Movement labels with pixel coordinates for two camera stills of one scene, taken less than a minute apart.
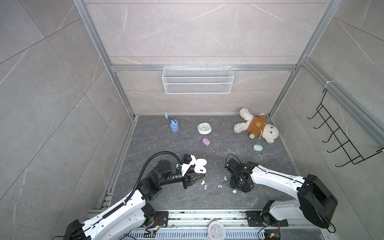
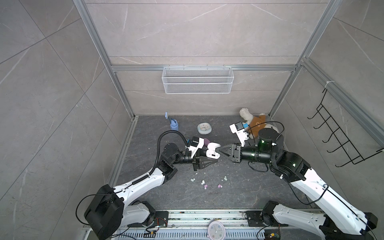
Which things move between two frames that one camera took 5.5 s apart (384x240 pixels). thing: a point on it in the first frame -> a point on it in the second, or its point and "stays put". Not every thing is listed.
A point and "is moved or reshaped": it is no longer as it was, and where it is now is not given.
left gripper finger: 195,177 -> 204,162
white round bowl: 204,128 stays put
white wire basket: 197,80 stays put
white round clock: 216,231 stays put
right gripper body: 236,184 -> 237,154
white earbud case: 199,166 is moved or reshaped
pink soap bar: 206,141 stays put
